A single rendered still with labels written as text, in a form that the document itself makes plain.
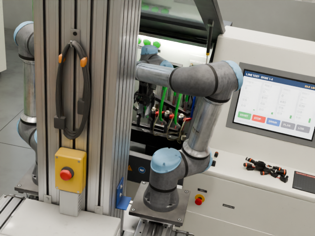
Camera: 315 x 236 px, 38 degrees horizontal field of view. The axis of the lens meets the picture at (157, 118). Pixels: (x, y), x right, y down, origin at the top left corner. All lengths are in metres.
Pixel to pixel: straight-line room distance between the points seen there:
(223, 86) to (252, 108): 0.79
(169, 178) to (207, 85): 0.44
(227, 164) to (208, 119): 0.66
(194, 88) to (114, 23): 0.46
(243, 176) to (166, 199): 0.56
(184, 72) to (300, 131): 0.98
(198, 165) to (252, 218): 0.62
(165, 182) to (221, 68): 0.52
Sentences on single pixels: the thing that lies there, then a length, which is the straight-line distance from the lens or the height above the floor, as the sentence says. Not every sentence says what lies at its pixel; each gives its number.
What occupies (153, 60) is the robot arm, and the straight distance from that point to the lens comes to 1.95.
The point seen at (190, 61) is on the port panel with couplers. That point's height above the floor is 1.32.
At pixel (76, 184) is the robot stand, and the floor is 1.37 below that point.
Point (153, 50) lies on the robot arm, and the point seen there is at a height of 1.56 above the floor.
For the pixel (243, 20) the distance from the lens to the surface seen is 6.34.
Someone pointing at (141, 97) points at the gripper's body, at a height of 1.34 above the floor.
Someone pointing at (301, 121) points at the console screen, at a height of 1.23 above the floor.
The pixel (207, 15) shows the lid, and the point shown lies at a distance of 2.14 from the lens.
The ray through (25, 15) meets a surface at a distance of 7.14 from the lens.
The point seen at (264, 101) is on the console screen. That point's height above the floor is 1.28.
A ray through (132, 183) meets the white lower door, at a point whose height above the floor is 0.77.
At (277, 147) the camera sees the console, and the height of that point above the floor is 1.07.
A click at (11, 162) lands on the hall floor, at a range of 4.05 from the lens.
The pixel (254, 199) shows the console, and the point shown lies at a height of 0.88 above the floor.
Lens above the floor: 2.24
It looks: 28 degrees down
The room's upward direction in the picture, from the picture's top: 6 degrees clockwise
